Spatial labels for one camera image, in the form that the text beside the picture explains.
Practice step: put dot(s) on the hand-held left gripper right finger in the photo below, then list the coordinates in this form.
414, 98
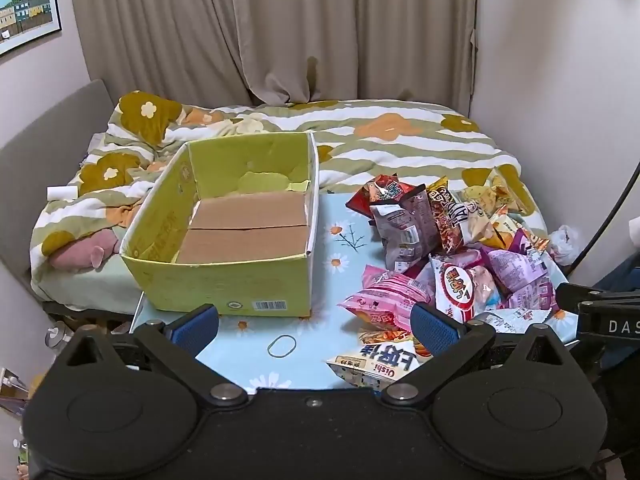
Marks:
432, 327

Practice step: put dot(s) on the floral striped duvet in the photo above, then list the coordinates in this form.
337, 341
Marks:
400, 160

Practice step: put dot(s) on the yellow-green cardboard box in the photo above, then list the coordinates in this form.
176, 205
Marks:
225, 285

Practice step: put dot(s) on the olive rubber band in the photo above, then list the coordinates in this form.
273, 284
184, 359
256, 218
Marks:
269, 347

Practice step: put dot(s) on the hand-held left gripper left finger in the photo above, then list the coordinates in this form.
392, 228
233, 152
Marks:
197, 327

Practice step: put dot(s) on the beige curtain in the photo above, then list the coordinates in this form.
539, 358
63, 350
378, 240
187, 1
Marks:
250, 20

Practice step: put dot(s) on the framed wall poster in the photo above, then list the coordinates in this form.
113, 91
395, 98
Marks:
25, 5

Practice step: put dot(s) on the white plastic bag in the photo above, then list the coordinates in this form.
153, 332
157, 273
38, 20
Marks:
566, 242

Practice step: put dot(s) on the pile of snack packets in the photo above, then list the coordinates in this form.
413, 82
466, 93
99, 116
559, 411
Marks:
455, 280

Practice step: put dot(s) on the grey bed headboard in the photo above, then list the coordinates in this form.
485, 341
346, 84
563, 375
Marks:
45, 150

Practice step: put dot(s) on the clear water bottle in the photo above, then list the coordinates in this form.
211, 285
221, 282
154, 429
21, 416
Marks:
56, 340

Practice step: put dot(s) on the dark blue cloth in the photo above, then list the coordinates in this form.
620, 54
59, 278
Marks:
617, 275

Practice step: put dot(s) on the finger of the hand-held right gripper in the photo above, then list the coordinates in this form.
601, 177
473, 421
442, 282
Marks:
575, 291

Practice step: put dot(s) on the light blue floral tablecloth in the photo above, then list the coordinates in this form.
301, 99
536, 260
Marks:
345, 240

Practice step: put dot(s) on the pink plush toy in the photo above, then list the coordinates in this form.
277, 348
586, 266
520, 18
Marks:
80, 252

